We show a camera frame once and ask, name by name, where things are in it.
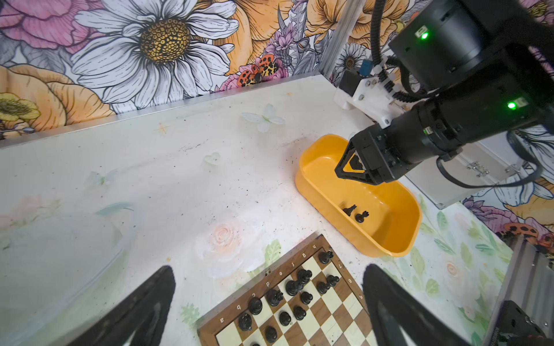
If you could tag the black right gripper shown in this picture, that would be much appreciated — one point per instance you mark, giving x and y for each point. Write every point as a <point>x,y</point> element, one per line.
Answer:
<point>369,159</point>

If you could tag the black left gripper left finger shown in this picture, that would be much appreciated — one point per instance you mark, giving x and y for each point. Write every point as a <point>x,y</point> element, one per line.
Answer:
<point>140,318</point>

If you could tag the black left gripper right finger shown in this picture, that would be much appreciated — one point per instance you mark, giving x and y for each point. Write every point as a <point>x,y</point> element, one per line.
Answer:
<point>396,316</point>

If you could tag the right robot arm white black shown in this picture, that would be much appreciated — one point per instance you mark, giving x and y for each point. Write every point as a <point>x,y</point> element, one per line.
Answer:
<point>470,70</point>

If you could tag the wooden chess board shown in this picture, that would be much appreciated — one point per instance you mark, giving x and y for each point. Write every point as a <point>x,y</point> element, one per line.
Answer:
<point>307,297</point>

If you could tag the yellow plastic tray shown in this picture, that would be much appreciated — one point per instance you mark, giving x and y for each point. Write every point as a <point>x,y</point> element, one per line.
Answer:
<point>378,221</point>

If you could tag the grey metal box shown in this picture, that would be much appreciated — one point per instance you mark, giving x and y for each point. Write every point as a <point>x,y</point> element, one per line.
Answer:
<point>485,162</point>

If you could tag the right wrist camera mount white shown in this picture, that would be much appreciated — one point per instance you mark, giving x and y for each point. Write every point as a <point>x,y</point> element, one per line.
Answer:
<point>368,95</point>

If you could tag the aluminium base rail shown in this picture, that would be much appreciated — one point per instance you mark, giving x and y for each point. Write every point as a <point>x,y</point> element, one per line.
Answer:
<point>523,313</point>

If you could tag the aluminium corner post right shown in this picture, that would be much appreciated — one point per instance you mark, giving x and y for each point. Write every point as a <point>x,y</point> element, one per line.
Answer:
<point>340,36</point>

